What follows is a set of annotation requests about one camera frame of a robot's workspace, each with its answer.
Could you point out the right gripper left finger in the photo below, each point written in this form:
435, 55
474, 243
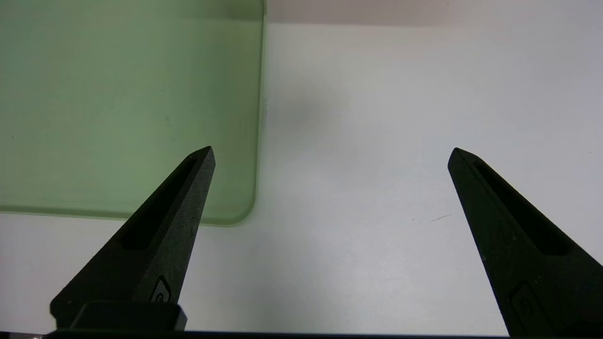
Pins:
155, 245

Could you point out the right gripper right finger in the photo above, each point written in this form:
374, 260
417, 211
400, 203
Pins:
527, 254

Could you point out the light green plastic tray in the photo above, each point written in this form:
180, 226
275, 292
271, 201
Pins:
118, 94

